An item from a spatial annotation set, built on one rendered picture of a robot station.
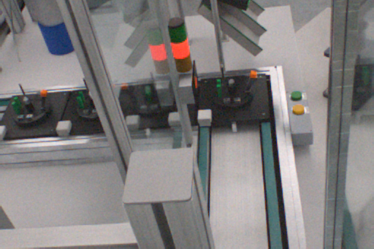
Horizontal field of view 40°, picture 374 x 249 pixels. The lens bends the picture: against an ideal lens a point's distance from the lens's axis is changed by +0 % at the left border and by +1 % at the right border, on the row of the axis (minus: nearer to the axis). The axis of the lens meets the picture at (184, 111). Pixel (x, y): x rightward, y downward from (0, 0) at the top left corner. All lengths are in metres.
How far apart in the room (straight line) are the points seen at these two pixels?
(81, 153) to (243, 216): 0.63
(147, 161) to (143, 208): 0.05
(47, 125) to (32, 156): 0.12
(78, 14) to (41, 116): 1.23
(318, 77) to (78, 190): 0.99
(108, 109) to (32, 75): 1.59
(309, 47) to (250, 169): 0.75
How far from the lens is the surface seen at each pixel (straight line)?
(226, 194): 1.58
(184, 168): 0.45
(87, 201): 1.75
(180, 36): 1.40
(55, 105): 1.98
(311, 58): 2.14
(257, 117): 1.72
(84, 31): 0.73
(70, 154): 1.85
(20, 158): 1.93
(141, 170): 0.46
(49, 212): 1.77
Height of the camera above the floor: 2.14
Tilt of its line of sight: 41 degrees down
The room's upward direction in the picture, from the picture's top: 12 degrees counter-clockwise
